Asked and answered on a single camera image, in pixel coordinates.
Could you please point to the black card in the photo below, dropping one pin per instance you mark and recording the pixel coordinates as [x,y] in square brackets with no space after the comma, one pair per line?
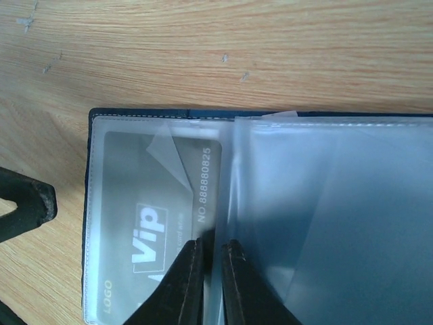
[158,192]

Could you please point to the blue card holder wallet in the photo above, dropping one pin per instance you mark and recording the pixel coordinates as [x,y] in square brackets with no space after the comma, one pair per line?
[333,210]

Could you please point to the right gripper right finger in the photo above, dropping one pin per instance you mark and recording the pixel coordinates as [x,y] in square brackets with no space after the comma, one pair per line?
[247,298]

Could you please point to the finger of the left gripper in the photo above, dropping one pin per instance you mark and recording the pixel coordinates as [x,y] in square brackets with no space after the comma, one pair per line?
[36,203]

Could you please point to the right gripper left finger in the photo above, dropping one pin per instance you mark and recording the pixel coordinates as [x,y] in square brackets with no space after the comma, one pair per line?
[179,298]

